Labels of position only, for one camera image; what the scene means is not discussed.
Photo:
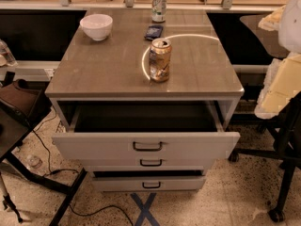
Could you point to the grey drawer cabinet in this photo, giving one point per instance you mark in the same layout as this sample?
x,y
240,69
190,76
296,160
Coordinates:
x,y
117,68

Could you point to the black side table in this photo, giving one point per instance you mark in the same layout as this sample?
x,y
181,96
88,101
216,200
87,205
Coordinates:
x,y
13,133

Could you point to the clear plastic floor cup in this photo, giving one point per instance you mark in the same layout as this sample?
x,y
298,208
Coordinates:
x,y
33,161

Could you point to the white ceramic bowl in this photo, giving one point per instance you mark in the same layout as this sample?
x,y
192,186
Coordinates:
x,y
97,26

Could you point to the bottom grey drawer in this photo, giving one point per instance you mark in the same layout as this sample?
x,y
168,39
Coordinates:
x,y
134,181

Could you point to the dark blue snack packet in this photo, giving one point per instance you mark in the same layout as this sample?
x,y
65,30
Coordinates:
x,y
153,32

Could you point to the green white soda can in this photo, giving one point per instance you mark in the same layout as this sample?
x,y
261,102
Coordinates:
x,y
158,10

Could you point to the orange soda can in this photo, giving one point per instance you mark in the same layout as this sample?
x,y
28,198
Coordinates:
x,y
159,59

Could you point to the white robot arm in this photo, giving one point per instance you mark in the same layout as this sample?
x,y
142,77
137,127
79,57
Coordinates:
x,y
286,20

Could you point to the middle grey drawer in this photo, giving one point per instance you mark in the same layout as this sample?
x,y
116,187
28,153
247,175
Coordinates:
x,y
142,164

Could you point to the clear plastic bottle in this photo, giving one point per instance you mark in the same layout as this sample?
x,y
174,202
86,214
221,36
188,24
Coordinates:
x,y
7,58

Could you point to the top open grey drawer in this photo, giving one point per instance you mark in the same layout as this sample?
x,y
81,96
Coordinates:
x,y
142,132

